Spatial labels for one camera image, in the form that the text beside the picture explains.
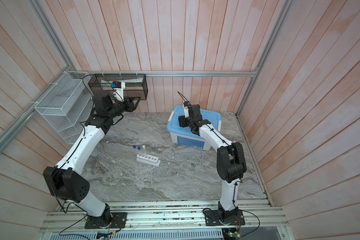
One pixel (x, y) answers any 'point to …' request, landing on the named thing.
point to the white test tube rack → (148, 159)
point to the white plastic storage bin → (197, 143)
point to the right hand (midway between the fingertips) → (183, 117)
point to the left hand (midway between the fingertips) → (139, 100)
